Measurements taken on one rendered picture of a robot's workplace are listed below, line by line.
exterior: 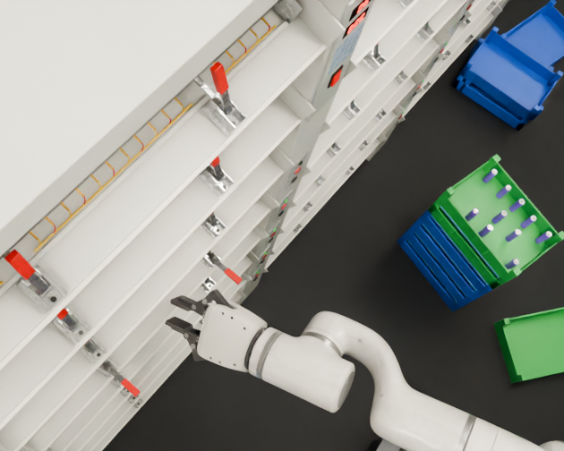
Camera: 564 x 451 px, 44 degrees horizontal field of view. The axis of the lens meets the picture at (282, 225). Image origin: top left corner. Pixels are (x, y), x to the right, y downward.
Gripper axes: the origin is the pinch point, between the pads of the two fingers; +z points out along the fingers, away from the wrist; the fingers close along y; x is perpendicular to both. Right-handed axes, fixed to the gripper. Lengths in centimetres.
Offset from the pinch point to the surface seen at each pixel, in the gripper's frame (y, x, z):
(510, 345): -25, -134, -52
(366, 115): 38, -62, -3
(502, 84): 56, -168, -18
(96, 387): -15.9, 7.3, 8.9
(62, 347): 6.3, 35.8, -3.6
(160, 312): -3.0, -3.2, 5.8
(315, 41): 50, 22, -20
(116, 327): 1.4, 16.8, 1.5
